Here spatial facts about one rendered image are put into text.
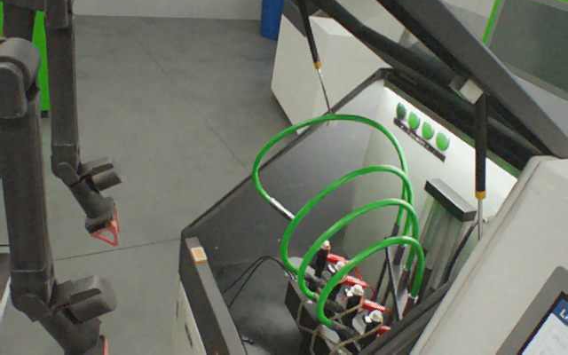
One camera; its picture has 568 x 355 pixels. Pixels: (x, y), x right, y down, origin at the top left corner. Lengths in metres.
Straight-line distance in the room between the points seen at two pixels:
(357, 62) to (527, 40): 1.16
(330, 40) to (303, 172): 2.44
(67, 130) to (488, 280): 0.92
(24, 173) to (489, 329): 0.75
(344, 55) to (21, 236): 3.31
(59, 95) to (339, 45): 2.91
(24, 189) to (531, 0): 3.51
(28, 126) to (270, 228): 0.96
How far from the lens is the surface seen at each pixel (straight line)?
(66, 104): 1.24
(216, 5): 7.99
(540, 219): 0.89
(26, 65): 0.75
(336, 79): 4.01
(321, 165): 1.55
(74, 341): 1.03
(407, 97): 1.39
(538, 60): 3.84
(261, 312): 1.50
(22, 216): 0.87
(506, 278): 0.92
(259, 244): 1.63
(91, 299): 0.97
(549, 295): 0.88
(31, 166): 0.82
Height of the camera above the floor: 1.86
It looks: 28 degrees down
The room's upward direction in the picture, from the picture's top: 10 degrees clockwise
